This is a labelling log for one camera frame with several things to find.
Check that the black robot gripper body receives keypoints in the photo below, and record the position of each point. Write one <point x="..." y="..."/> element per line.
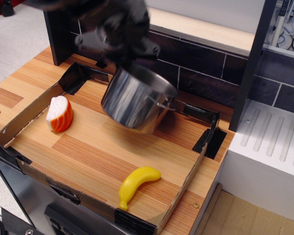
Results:
<point x="121" y="39"/>

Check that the stainless steel pot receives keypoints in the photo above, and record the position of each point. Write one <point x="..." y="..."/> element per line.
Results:
<point x="138" y="98"/>

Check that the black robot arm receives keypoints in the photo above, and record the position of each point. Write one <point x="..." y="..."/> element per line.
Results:
<point x="95" y="11"/>

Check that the cardboard fence with black tape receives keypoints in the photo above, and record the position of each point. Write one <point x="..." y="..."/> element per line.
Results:
<point x="78" y="172"/>

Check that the orange white salmon sushi toy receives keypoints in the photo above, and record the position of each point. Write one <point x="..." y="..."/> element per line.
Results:
<point x="60" y="114"/>

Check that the yellow toy banana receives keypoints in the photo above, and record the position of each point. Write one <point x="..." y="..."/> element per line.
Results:
<point x="133" y="182"/>

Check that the black device bottom left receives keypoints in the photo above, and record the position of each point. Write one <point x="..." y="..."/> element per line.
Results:
<point x="59" y="225"/>

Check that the white dish drainer block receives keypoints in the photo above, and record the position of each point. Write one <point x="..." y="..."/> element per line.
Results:
<point x="259" y="164"/>

